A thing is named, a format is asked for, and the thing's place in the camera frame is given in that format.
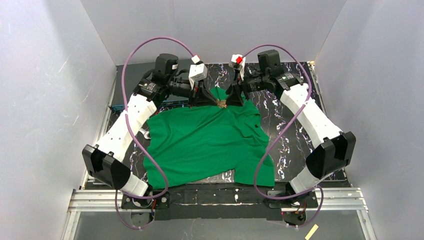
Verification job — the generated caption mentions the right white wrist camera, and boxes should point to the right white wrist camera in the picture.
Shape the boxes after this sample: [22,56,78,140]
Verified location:
[229,54,246,80]

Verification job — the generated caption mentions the green polo shirt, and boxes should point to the green polo shirt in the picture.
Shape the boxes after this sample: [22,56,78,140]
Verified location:
[143,101,275,189]

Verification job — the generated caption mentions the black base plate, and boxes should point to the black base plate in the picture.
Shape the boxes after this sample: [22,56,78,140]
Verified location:
[122,183,319,221]

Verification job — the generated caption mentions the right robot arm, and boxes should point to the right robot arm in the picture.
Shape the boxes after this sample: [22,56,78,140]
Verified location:
[226,50,356,199]

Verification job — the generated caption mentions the yellow tape strip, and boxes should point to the yellow tape strip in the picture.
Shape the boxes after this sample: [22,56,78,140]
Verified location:
[304,224,319,240]

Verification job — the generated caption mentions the grey network switch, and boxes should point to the grey network switch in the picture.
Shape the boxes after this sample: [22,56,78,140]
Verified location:
[109,62,155,112]

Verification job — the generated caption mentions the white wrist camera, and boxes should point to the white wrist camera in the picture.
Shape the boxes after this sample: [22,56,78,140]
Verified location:
[188,54,208,83]
[229,54,246,80]

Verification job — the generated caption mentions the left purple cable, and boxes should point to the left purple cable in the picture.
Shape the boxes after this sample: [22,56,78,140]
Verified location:
[114,36,200,231]

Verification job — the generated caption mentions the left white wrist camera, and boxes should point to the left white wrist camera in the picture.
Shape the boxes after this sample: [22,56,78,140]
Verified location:
[188,54,208,83]

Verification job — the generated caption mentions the silver wrench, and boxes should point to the silver wrench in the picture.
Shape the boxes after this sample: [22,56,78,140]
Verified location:
[139,128,151,140]

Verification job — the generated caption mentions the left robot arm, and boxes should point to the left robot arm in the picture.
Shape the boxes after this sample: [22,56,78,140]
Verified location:
[82,53,217,200]

